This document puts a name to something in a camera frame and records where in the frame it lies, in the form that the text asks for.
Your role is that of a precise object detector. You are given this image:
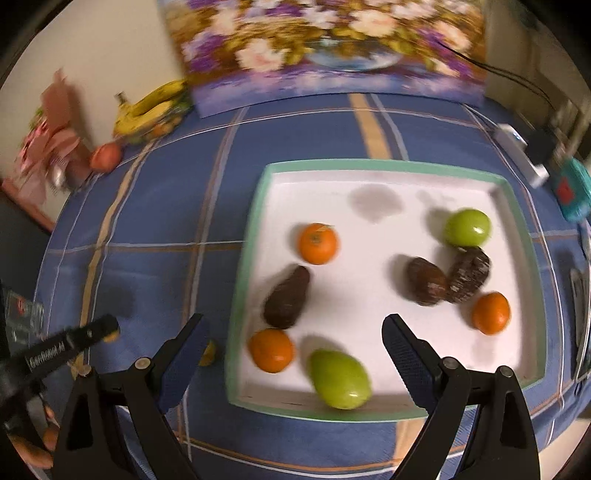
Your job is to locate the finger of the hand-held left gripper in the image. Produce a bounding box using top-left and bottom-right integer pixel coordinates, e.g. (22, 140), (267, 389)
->
(23, 315), (121, 376)

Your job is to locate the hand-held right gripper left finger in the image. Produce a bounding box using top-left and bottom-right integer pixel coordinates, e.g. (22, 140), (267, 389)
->
(51, 314), (211, 480)

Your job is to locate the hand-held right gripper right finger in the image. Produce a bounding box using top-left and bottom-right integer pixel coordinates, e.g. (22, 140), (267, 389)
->
(381, 314), (541, 480)

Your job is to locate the white tray with green rim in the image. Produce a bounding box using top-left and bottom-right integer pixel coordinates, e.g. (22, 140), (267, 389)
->
(225, 158), (550, 423)

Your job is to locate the large green pear-shaped fruit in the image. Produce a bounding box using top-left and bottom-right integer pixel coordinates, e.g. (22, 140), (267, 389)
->
(308, 349), (373, 411)

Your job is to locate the orange mandarin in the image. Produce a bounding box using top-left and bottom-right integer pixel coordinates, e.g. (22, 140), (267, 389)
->
(472, 292), (512, 335)
(249, 329), (295, 374)
(298, 223), (340, 265)

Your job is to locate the person's left hand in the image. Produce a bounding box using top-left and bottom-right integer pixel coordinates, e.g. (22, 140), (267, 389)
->
(13, 399), (62, 470)

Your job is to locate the blue plaid tablecloth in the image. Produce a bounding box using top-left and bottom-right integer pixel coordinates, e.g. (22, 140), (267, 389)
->
(32, 90), (591, 480)

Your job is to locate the small round green fruit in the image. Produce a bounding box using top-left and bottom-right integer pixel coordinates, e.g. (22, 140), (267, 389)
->
(444, 209), (491, 247)

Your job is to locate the red apple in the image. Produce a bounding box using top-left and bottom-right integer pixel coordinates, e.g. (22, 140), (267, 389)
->
(89, 141), (123, 173)

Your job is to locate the pink wrapped bouquet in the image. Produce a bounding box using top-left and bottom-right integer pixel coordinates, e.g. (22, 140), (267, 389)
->
(13, 68), (94, 206)

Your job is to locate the yellow banana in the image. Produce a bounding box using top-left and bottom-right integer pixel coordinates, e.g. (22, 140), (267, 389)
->
(113, 100), (175, 136)
(131, 79), (188, 115)

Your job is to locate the white power strip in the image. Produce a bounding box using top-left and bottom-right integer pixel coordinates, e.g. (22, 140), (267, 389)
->
(494, 123), (550, 188)

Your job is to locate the teal box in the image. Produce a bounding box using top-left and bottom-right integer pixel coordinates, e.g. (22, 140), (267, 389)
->
(551, 157), (591, 223)

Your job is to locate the clear plastic fruit container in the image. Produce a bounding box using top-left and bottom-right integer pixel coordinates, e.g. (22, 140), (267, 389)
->
(134, 104), (194, 140)

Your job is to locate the black power adapter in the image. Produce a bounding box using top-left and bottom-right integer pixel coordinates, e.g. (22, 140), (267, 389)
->
(526, 129), (556, 163)

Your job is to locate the flower painting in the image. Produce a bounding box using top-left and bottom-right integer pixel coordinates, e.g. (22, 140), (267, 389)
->
(157, 0), (489, 121)

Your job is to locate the black cable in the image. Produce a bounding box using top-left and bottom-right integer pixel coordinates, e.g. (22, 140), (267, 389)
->
(438, 41), (557, 114)

